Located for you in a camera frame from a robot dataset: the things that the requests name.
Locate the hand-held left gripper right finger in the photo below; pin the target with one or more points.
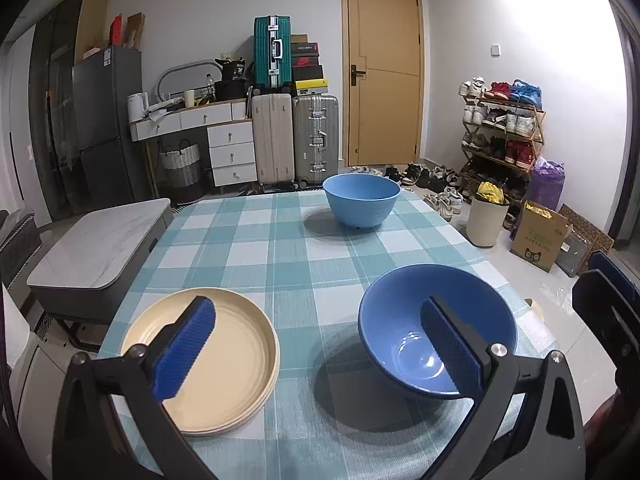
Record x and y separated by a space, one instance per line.
450 350

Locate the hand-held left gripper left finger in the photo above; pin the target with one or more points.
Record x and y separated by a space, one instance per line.
182 350

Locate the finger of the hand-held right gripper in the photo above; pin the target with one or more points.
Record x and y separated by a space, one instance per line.
600 305
607 267

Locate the patterned flat cardboard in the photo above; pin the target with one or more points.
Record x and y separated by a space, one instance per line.
585 240

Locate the open cardboard box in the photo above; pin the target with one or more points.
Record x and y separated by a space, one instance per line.
540 242

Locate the purple bag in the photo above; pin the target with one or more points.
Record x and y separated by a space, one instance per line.
547 185

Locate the cream trash bin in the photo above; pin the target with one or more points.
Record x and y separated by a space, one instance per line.
486 222

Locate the grey marble coffee table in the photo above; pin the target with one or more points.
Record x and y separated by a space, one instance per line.
100 245

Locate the yellow plastic bag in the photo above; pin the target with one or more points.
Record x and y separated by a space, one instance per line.
491 192

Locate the teal checkered tablecloth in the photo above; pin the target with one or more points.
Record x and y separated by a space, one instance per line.
310 285

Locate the wooden shoe rack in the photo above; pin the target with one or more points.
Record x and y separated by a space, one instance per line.
537 135

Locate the white side cabinet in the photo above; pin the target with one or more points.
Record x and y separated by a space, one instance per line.
30 375

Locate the scattered group of shoes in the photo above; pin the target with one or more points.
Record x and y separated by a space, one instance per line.
430 180

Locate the woven laundry basket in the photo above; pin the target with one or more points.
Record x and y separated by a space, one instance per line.
181 167

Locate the white dresser with drawers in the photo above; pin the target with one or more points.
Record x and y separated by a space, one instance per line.
230 145

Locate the beige suitcase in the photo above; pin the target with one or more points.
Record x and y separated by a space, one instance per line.
272 137

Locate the dark grey refrigerator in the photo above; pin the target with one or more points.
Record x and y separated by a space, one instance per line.
107 125

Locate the white kettle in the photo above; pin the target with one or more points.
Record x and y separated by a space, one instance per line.
136 107

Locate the silver suitcase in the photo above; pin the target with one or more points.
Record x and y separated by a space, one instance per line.
316 137

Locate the white cup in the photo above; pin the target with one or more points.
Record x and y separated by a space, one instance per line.
188 97

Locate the clear bottle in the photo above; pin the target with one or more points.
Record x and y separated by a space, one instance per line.
209 86

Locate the black bag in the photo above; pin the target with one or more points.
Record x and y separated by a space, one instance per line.
231 82

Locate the dark glass cabinet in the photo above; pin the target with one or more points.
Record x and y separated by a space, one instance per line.
50 110

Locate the arched mirror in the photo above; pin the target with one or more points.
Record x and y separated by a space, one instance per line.
185 75

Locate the wooden door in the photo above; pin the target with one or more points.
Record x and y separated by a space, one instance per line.
382 70

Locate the yellow black shoe box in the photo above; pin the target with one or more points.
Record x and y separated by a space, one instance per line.
310 87

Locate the plain black shoe box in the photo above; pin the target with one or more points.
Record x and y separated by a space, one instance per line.
307 74

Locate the teal suitcase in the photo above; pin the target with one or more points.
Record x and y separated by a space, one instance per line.
272 52

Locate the black shoe box red logo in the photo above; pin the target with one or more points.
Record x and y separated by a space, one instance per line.
306 62

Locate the brown paper bag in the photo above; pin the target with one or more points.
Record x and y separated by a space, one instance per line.
134 30

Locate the dark striped shoe box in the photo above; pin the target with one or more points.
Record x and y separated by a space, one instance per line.
305 48

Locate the tall flat cardboard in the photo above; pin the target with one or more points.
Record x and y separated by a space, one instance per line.
90 22

